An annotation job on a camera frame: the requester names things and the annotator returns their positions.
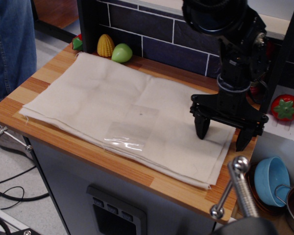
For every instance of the small metal clamp handle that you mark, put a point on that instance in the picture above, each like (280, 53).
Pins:
(10, 141)

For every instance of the red lidded spice jar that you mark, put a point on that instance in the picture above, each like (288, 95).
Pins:
(259, 88)

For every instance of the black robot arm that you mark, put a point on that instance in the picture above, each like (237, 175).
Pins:
(242, 38)

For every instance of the yellow toy corn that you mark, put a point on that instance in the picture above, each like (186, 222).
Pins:
(105, 46)

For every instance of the brown plate under bowl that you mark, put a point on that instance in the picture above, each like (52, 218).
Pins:
(271, 210)

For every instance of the green toy pear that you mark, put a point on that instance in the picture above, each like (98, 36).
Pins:
(122, 53)

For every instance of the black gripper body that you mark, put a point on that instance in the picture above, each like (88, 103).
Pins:
(231, 108)

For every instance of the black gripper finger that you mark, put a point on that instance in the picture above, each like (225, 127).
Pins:
(202, 125)
(244, 137)

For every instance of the red toy tomato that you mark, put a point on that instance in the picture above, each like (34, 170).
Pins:
(282, 108)

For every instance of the clear tape patch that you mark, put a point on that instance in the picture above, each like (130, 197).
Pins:
(126, 136)

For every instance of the cream cloth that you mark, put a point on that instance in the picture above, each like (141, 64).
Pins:
(95, 92)

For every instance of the black shelf frame post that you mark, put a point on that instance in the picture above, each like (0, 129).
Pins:
(89, 26)

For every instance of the person leg in jeans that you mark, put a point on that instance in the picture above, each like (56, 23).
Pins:
(18, 58)

